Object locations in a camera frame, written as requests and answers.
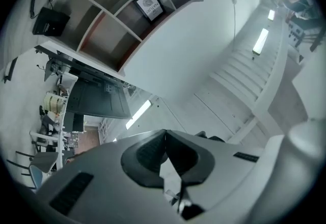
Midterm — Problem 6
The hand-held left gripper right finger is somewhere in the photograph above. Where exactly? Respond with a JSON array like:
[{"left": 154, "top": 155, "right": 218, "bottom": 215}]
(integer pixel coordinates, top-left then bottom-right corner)
[{"left": 165, "top": 128, "right": 268, "bottom": 221}]

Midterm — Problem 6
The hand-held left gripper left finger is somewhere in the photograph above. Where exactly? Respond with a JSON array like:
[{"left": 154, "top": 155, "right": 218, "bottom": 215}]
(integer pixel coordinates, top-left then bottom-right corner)
[{"left": 35, "top": 128, "right": 184, "bottom": 221}]

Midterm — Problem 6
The blue chair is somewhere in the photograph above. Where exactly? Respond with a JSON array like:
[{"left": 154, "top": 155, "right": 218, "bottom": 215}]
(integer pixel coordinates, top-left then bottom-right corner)
[{"left": 6, "top": 150, "right": 60, "bottom": 190}]

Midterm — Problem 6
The large black screen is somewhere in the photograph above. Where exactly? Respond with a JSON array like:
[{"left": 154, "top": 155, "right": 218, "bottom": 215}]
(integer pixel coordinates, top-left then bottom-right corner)
[{"left": 64, "top": 74, "right": 133, "bottom": 120}]

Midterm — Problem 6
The black screen stand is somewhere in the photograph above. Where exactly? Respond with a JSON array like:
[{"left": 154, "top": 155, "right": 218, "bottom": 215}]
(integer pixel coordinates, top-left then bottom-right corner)
[{"left": 44, "top": 50, "right": 128, "bottom": 87}]

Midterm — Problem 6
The staircase railing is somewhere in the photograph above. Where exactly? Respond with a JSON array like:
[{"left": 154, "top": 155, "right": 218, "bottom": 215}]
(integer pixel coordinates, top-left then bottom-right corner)
[{"left": 287, "top": 13, "right": 326, "bottom": 53}]

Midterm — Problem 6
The wooden shelf unit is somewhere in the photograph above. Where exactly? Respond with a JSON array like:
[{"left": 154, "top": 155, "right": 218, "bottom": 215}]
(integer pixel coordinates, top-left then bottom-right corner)
[{"left": 64, "top": 0, "right": 205, "bottom": 74}]

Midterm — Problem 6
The black desk telephone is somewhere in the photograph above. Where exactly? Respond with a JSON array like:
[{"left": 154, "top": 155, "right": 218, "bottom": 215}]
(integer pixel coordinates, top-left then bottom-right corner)
[{"left": 32, "top": 7, "right": 71, "bottom": 37}]

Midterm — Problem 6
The black framed picture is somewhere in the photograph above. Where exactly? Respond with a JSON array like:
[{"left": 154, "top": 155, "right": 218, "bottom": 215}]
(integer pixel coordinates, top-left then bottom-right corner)
[{"left": 133, "top": 0, "right": 166, "bottom": 24}]

